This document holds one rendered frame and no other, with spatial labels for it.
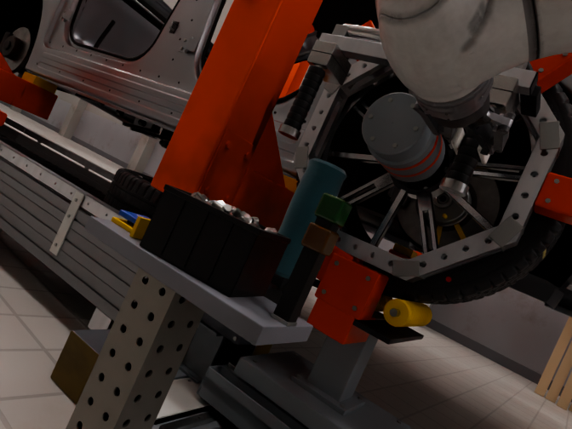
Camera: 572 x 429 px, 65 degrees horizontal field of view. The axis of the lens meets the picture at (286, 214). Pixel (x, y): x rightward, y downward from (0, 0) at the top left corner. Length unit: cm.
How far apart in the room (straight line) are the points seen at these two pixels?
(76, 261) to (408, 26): 132
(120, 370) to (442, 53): 70
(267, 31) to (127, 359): 83
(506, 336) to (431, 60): 590
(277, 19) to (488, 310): 546
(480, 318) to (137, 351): 571
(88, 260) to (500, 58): 129
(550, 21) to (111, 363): 79
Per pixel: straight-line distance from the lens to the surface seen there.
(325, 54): 94
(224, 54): 126
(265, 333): 65
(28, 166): 190
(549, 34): 47
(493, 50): 46
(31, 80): 307
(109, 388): 88
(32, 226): 178
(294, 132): 89
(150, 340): 81
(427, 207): 110
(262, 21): 125
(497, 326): 628
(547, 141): 101
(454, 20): 42
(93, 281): 148
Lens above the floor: 61
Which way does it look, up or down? level
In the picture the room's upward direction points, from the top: 24 degrees clockwise
